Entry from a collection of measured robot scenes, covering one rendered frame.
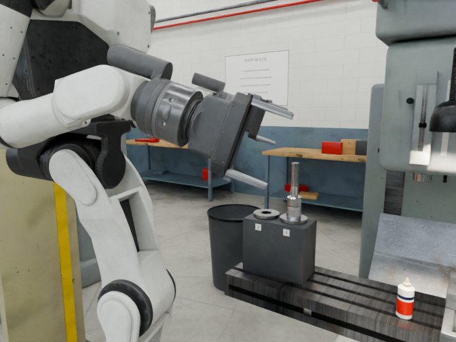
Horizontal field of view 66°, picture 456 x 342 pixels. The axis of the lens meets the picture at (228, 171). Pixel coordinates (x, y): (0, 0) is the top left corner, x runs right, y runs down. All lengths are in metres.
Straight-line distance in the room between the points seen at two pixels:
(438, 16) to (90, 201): 0.85
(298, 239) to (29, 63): 0.85
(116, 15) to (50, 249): 1.60
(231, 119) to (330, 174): 5.10
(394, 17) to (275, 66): 4.99
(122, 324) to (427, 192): 1.09
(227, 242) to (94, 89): 2.38
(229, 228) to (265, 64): 3.71
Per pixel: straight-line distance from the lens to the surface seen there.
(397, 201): 1.46
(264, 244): 1.20
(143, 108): 0.52
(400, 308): 1.11
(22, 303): 2.20
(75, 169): 0.84
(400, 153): 0.97
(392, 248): 1.46
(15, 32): 0.72
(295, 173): 1.15
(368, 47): 5.45
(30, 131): 0.64
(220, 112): 0.50
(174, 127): 0.50
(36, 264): 2.16
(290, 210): 1.17
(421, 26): 0.94
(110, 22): 0.78
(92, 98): 0.54
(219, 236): 2.84
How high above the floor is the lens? 1.47
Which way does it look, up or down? 10 degrees down
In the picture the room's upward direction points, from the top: straight up
